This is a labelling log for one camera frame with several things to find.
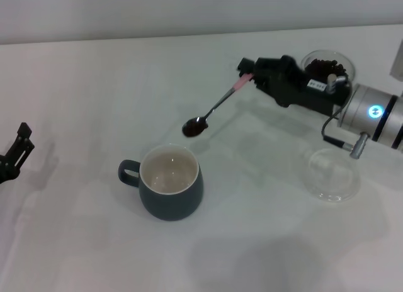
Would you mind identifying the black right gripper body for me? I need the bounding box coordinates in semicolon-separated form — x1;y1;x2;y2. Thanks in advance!
253;54;352;115

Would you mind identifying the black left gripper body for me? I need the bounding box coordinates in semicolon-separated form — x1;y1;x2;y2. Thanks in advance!
0;152;20;185

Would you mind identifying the pink handled metal spoon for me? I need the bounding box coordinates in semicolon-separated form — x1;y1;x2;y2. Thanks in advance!
181;72;256;138

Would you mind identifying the small portion of coffee beans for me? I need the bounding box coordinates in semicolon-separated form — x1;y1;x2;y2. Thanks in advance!
182;121;210;138

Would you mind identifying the dark blue-grey ceramic mug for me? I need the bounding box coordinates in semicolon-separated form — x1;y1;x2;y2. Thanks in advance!
118;143;205;222

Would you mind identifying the pile of coffee beans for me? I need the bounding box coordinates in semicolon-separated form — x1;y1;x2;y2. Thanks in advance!
304;58;348;78

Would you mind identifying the small clear glass dish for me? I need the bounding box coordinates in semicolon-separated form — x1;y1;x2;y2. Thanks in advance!
301;147;361;203

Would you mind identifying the clear glass cup with handle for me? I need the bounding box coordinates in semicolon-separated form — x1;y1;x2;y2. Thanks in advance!
300;49;356;85

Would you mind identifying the black cable with metal plug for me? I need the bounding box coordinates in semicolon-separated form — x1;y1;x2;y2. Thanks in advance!
321;106;371;154

